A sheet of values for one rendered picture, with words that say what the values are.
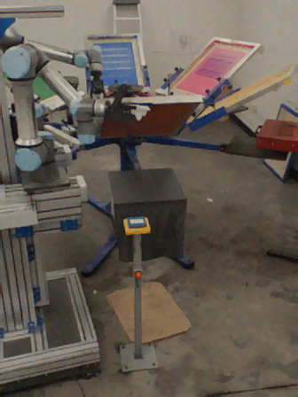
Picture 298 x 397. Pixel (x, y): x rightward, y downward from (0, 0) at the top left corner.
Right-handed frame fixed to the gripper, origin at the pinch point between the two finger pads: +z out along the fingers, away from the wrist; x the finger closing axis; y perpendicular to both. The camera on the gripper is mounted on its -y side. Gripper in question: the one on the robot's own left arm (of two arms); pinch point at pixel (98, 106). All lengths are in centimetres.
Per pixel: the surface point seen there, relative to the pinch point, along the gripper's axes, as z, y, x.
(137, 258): 89, 9, 15
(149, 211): 63, -8, 26
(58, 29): -225, -375, -32
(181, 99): 5, 23, 45
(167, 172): 35, -39, 44
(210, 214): 60, -180, 109
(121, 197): 53, -11, 10
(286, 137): 16, -41, 132
